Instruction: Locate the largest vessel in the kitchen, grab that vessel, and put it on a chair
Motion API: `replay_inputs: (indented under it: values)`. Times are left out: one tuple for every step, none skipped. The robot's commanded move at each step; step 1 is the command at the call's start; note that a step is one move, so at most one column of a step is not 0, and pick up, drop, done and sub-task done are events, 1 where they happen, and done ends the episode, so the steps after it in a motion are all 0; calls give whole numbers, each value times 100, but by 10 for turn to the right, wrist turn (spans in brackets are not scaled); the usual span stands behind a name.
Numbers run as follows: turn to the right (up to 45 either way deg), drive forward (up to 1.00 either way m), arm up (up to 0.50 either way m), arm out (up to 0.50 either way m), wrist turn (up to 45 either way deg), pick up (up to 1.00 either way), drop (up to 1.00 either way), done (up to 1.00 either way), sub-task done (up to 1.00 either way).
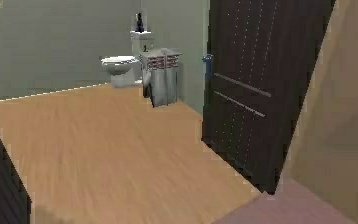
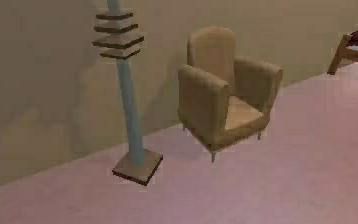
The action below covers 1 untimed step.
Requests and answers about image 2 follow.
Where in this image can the brown wooden chair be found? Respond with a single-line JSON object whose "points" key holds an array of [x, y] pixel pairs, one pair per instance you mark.
{"points": [[350, 50]]}

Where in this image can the tan upholstered armchair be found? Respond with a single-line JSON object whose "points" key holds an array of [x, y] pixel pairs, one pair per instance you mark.
{"points": [[203, 100]]}

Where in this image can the blue pole floor lamp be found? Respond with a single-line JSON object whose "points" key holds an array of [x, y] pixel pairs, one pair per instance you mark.
{"points": [[128, 100]]}

